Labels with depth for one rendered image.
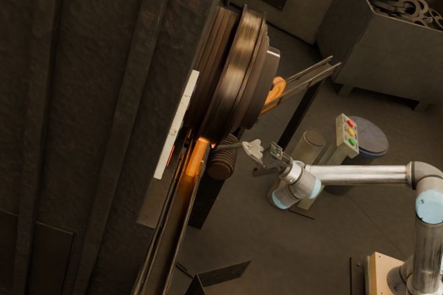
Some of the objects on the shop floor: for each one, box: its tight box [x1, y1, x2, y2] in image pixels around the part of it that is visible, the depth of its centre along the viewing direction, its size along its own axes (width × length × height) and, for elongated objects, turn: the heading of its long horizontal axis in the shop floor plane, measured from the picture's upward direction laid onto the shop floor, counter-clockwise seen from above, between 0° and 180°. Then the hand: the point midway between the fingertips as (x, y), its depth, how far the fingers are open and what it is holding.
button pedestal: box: [289, 113, 359, 219], centre depth 268 cm, size 16×24×62 cm, turn 151°
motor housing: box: [187, 133, 239, 230], centre depth 239 cm, size 13×22×54 cm, turn 151°
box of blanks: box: [314, 0, 443, 113], centre depth 403 cm, size 103×83×77 cm
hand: (243, 145), depth 193 cm, fingers closed
